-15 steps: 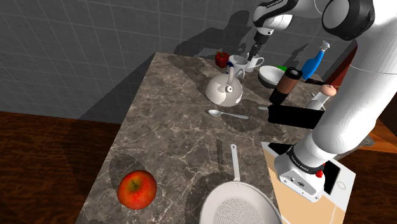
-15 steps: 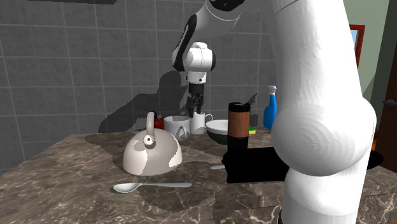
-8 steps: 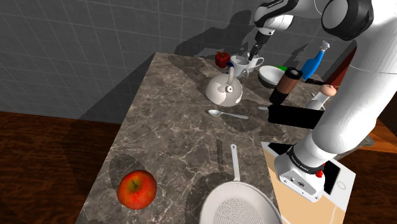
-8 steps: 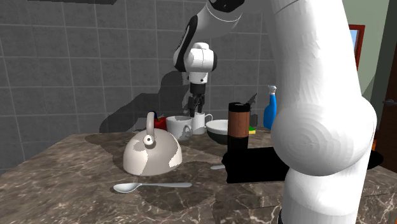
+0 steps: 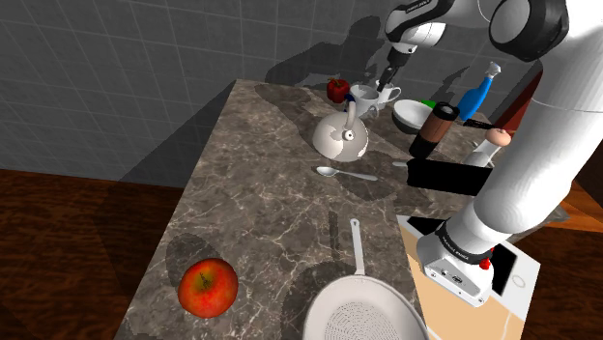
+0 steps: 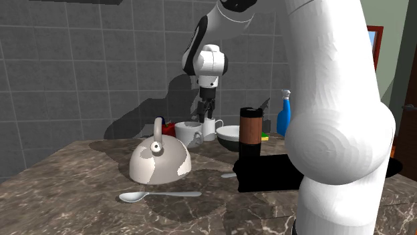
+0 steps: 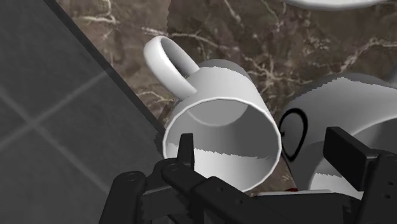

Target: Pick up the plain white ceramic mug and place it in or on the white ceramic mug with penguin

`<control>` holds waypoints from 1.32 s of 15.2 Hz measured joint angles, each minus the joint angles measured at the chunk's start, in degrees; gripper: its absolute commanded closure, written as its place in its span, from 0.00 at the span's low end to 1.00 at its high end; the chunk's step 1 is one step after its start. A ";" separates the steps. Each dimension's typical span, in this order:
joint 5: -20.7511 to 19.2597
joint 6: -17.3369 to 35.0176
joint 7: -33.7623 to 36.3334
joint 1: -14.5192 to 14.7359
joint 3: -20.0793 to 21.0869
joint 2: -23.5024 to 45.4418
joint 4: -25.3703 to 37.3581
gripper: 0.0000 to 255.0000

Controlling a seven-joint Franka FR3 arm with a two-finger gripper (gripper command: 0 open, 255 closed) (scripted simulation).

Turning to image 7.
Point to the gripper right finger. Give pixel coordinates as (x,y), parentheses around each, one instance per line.
(380,180)

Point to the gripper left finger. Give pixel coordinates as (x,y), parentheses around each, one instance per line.
(186,186)

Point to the white mug with black mark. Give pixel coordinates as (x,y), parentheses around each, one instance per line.
(341,99)

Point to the plain white mug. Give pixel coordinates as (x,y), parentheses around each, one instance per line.
(223,86)

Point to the white round dish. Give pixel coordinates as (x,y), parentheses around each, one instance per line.
(328,3)

